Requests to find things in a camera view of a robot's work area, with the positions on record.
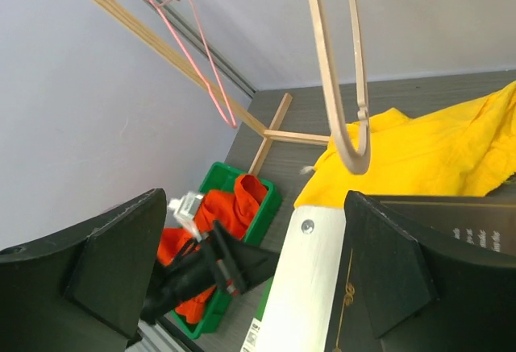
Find green plastic tray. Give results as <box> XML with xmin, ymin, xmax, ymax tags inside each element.
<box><xmin>171</xmin><ymin>162</ymin><xmax>282</xmax><ymax>340</ymax></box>

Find wooden clothes rack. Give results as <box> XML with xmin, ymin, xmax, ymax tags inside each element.
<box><xmin>92</xmin><ymin>0</ymin><xmax>330</xmax><ymax>175</ymax></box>

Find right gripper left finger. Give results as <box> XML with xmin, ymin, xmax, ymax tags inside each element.
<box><xmin>1</xmin><ymin>188</ymin><xmax>167</xmax><ymax>351</ymax></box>

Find pink wire hanger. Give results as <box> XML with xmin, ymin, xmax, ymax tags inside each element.
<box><xmin>108</xmin><ymin>0</ymin><xmax>239</xmax><ymax>130</ymax></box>

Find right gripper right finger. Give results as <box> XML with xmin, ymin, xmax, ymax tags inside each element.
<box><xmin>343</xmin><ymin>190</ymin><xmax>516</xmax><ymax>352</ymax></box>

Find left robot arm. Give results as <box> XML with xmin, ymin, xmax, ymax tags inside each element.
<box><xmin>140</xmin><ymin>221</ymin><xmax>280</xmax><ymax>325</ymax></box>

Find green clipboard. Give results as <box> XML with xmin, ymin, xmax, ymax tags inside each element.
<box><xmin>240</xmin><ymin>279</ymin><xmax>273</xmax><ymax>352</ymax></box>

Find black hardcover book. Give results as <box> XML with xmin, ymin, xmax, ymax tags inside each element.
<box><xmin>324</xmin><ymin>194</ymin><xmax>516</xmax><ymax>352</ymax></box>

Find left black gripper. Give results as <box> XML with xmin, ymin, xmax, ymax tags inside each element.
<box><xmin>197</xmin><ymin>221</ymin><xmax>280</xmax><ymax>296</ymax></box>

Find yellow shorts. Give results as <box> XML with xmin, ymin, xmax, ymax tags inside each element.
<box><xmin>293</xmin><ymin>83</ymin><xmax>515</xmax><ymax>208</ymax></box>

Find orange shorts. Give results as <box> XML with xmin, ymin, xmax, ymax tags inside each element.
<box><xmin>155</xmin><ymin>172</ymin><xmax>269</xmax><ymax>325</ymax></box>

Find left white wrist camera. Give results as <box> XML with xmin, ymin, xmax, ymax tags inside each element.
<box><xmin>168</xmin><ymin>191</ymin><xmax>204</xmax><ymax>242</ymax></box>

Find white wooden hanger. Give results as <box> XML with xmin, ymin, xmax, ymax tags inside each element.
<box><xmin>302</xmin><ymin>0</ymin><xmax>371</xmax><ymax>176</ymax></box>

